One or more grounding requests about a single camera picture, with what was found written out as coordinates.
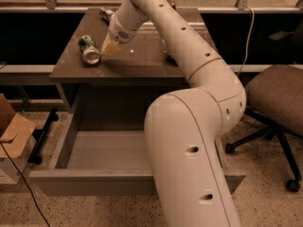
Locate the open grey top drawer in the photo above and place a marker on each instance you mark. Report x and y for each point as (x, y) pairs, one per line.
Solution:
(98, 163)

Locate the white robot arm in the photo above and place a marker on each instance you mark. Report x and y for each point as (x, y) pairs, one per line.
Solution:
(182, 128)

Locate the black bar stand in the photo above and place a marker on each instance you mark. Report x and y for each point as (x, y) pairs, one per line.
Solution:
(39, 135)

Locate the white ceramic bowl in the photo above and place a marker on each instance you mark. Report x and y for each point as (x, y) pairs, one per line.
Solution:
(164, 50)

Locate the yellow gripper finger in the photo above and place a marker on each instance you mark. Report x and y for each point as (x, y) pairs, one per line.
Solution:
(110, 47)

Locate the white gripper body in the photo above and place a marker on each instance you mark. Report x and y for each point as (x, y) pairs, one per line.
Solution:
(118, 31)

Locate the orange soda can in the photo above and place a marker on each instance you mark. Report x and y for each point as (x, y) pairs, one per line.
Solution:
(172, 4)

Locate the grey cabinet desk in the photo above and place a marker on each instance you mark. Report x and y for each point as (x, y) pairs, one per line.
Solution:
(115, 93)

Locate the cardboard box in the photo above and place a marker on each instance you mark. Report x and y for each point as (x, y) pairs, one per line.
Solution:
(16, 136)

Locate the silver soda can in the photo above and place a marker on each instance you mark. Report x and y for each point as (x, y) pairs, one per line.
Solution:
(106, 14)

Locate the brown office chair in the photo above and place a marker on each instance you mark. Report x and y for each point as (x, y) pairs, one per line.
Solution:
(275, 98)

